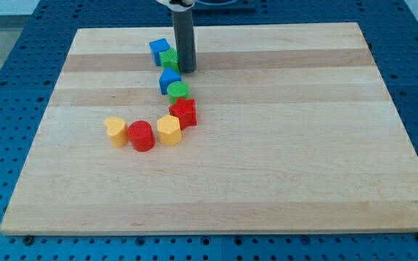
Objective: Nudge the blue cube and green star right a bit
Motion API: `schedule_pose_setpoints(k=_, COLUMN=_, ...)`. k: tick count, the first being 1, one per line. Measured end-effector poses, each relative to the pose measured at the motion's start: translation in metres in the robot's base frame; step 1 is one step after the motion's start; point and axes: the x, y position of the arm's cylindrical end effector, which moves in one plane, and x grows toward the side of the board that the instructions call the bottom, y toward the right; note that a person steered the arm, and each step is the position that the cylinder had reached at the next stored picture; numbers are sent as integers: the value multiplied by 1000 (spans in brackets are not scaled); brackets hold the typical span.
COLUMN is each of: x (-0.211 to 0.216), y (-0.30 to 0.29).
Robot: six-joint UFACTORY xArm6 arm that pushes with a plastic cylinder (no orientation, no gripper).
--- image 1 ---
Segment red cylinder block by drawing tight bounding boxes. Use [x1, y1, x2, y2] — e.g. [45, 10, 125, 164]
[128, 120, 155, 152]

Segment blue pentagon block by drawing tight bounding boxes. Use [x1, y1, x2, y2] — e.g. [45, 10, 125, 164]
[159, 67, 181, 95]

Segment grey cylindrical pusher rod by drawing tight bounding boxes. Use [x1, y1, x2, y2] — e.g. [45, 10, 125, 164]
[172, 10, 197, 73]

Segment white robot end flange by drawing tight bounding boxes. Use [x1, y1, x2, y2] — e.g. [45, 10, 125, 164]
[156, 0, 196, 12]

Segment green star block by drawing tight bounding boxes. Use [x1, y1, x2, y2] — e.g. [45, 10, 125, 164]
[159, 47, 179, 73]

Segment green cylinder block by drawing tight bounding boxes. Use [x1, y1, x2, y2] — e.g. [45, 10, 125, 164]
[167, 81, 189, 105]

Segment yellow hexagon block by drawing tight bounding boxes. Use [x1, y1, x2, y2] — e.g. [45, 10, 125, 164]
[157, 115, 182, 146]

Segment light wooden board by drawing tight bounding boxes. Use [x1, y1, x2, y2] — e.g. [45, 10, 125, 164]
[0, 22, 418, 236]

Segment red star block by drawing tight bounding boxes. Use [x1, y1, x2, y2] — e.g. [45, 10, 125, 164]
[169, 98, 197, 130]

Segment yellow heart block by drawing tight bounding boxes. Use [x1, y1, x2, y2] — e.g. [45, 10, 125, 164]
[104, 117, 128, 148]

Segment blue cube block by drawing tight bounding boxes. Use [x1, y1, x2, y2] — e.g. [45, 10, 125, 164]
[149, 38, 170, 67]

